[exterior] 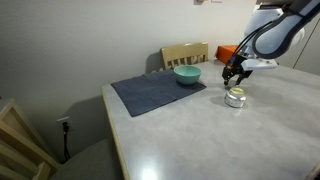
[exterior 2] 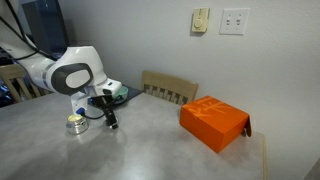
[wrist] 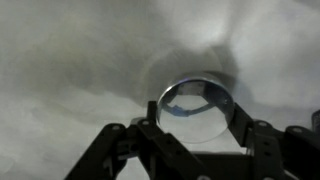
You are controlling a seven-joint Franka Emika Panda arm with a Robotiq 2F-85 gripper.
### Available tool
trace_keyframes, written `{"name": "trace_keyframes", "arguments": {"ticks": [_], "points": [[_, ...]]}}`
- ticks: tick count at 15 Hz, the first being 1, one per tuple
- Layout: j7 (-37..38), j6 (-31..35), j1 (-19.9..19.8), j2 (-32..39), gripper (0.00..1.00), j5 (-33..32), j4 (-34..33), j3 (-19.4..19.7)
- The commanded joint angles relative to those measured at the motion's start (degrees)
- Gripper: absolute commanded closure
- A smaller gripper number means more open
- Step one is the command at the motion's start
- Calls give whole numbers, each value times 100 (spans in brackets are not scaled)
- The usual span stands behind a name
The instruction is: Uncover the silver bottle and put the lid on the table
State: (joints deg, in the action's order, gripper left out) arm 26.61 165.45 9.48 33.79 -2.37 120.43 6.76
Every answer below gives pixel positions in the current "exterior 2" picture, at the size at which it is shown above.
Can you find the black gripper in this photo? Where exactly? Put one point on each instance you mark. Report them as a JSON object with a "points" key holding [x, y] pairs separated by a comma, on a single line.
{"points": [[107, 105]]}

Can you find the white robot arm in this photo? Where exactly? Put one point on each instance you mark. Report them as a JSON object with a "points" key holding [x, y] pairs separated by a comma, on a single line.
{"points": [[80, 60]]}

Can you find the mint green bowl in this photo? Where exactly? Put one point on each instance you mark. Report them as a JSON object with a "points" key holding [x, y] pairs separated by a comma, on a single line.
{"points": [[123, 92]]}

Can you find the small silver metal cup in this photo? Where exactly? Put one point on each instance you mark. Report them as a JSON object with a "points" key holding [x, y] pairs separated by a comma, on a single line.
{"points": [[77, 126]]}

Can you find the dark blue cloth mat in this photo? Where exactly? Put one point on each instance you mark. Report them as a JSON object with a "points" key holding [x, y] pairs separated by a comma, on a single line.
{"points": [[134, 91]]}

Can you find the light wooden slatted chair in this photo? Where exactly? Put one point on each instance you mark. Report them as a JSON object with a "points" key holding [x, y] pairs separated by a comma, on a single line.
{"points": [[168, 85]]}

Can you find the orange cardboard box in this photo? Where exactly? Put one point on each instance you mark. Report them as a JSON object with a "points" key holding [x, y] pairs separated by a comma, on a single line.
{"points": [[213, 123]]}

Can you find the wooden ladder-back chair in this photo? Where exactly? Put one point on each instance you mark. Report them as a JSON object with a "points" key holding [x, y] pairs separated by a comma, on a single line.
{"points": [[10, 71]]}

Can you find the dark tall background panel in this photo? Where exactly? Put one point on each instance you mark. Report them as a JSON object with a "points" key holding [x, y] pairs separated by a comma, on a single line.
{"points": [[46, 23]]}

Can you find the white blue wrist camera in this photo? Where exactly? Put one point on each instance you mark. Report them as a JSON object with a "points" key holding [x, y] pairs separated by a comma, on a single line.
{"points": [[78, 105]]}

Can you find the beige wall dimmer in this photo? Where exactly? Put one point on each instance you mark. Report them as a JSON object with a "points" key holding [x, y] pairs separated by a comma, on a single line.
{"points": [[200, 20]]}

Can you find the white double light switch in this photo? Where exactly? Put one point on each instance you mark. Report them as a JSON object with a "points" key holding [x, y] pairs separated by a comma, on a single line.
{"points": [[234, 21]]}

